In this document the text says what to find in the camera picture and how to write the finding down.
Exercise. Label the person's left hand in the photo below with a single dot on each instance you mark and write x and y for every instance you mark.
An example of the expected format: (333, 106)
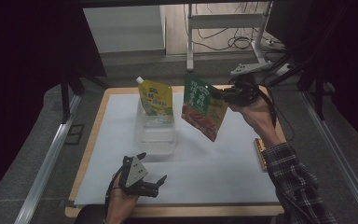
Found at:
(118, 203)

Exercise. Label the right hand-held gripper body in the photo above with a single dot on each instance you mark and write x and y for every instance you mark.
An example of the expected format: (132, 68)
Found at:
(245, 93)

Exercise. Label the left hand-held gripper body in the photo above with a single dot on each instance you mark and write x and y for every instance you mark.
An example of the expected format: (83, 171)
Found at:
(135, 174)

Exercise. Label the green and gold snack packet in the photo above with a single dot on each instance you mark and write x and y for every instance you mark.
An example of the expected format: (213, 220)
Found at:
(199, 105)

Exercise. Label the clear plastic container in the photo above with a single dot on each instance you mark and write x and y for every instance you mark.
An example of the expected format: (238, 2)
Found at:
(155, 137)

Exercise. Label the black stand legs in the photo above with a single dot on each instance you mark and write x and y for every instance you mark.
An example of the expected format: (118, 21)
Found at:
(65, 96)

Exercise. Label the black tripod legs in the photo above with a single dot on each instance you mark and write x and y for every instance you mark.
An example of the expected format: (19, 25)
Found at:
(318, 93)

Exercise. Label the person's right hand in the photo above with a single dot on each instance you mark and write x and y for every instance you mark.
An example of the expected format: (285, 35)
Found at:
(259, 115)

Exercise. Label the white table sheet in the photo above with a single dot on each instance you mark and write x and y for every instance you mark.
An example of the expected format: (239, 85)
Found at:
(205, 174)

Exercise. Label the aluminium rail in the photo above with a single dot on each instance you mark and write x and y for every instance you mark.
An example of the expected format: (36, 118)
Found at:
(338, 155)
(46, 168)

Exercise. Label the black curtain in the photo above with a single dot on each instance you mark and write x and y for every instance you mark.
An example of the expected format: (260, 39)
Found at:
(348, 62)
(28, 62)

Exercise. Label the white metal stand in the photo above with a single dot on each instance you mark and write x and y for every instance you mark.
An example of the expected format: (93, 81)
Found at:
(223, 21)

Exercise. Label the yellow spout pouch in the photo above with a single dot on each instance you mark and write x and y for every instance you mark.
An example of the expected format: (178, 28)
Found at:
(155, 99)

